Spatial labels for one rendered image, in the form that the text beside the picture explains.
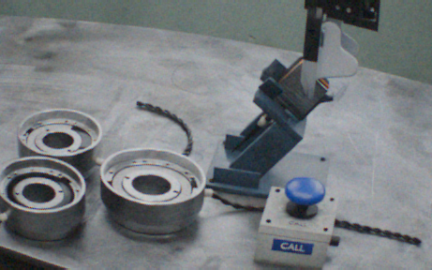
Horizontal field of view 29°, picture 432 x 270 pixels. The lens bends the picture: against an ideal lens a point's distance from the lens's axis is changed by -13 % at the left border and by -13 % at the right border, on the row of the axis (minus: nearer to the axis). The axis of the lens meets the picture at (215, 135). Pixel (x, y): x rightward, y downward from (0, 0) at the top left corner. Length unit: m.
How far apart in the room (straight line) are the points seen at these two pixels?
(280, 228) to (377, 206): 0.17
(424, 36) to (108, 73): 1.46
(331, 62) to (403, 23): 1.60
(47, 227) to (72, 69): 0.41
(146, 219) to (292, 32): 1.71
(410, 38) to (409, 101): 1.27
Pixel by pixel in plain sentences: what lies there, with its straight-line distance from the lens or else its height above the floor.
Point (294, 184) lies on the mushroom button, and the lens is 0.85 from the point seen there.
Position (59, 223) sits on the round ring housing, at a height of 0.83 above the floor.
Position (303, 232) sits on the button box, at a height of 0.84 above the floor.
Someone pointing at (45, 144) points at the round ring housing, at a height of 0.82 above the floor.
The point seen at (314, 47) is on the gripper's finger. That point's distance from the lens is 0.89.
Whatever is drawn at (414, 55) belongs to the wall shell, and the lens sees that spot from 2.53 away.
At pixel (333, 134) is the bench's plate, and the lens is 1.11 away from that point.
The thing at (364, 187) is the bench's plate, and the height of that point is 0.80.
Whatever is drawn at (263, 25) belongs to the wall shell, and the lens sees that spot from 2.54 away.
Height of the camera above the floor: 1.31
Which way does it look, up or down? 28 degrees down
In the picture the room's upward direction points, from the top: 6 degrees clockwise
